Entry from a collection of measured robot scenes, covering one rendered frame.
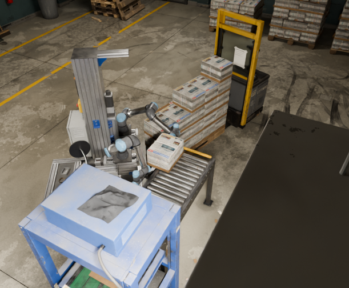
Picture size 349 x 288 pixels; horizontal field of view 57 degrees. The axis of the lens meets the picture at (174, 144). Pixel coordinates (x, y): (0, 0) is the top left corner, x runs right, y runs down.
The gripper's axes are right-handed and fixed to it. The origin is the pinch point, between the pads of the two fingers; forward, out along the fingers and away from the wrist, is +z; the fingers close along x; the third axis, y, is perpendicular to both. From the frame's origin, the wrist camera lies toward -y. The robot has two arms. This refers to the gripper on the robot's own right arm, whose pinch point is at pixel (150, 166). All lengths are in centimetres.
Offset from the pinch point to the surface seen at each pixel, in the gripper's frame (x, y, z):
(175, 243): -82, 35, -96
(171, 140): -13.0, 23.6, 27.9
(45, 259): 5, 30, -153
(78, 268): -8, 0, -137
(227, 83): -23, 19, 188
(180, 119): 9, 3, 95
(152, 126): 35, 3, 65
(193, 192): -62, 0, -13
